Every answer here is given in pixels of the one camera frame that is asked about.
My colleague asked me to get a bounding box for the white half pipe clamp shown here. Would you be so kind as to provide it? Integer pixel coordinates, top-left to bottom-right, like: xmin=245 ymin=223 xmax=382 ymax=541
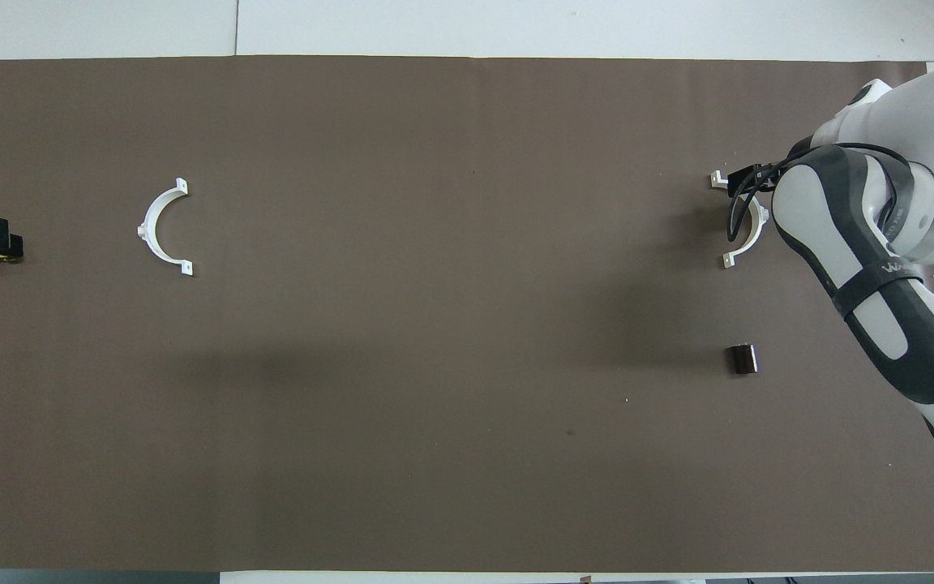
xmin=709 ymin=170 xmax=770 ymax=270
xmin=136 ymin=178 xmax=195 ymax=277

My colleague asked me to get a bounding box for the brown table mat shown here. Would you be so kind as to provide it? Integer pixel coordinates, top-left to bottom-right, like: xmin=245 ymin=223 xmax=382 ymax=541
xmin=0 ymin=55 xmax=934 ymax=573

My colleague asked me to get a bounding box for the black velcro strap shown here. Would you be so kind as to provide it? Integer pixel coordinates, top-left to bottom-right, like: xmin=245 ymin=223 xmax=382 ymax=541
xmin=830 ymin=261 xmax=924 ymax=319

